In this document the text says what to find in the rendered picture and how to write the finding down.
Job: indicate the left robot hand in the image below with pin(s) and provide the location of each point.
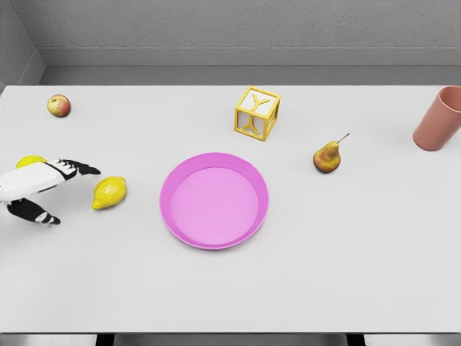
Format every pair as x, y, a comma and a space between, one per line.
29, 180

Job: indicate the yellow lemon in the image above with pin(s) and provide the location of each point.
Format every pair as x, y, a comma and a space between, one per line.
108, 192

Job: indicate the pink round plate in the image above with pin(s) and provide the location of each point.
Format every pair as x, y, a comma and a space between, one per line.
214, 202

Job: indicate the yellow round fruit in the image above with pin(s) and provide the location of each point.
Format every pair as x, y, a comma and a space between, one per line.
29, 160

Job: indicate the red yellow apple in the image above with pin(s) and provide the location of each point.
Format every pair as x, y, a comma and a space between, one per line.
58, 105

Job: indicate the yellow letter block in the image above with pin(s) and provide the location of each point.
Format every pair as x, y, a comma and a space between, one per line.
257, 114

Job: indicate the brown yellow pear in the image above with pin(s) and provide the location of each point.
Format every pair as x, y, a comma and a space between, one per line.
327, 158

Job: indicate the terracotta pink cup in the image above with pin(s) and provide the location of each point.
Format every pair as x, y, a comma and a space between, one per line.
438, 120

